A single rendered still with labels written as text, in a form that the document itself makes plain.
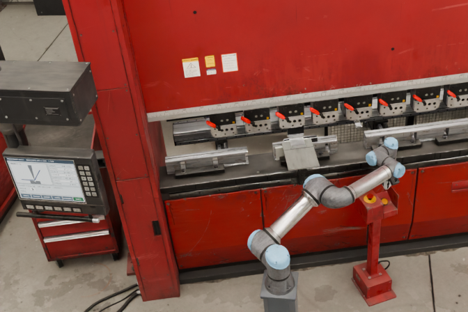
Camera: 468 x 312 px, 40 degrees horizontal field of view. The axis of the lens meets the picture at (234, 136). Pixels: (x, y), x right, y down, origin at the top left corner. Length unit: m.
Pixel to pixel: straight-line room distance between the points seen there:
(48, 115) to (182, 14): 0.90
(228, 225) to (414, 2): 1.74
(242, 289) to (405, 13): 2.06
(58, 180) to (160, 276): 1.34
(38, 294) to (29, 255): 0.41
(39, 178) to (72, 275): 1.65
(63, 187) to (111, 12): 0.86
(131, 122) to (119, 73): 0.30
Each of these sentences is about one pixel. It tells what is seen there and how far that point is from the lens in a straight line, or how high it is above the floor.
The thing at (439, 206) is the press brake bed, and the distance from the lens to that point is 4.33.
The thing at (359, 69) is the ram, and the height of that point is 1.46.
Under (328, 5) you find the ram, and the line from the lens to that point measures 3.43.
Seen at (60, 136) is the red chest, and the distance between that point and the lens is 4.29.
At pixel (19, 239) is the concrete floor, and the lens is 5.14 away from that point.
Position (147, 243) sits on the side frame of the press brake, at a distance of 4.01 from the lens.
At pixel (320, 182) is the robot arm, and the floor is 1.17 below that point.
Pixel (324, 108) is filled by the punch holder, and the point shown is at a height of 1.23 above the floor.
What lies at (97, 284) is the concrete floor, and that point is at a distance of 4.60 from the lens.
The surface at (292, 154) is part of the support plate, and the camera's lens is 3.76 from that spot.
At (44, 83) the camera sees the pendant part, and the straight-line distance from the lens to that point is 2.90.
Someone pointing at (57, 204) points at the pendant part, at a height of 1.30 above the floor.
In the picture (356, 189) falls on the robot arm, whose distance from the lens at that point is 3.30.
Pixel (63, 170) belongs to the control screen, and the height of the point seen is 1.51.
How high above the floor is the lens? 3.33
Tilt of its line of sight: 36 degrees down
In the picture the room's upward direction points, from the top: 6 degrees counter-clockwise
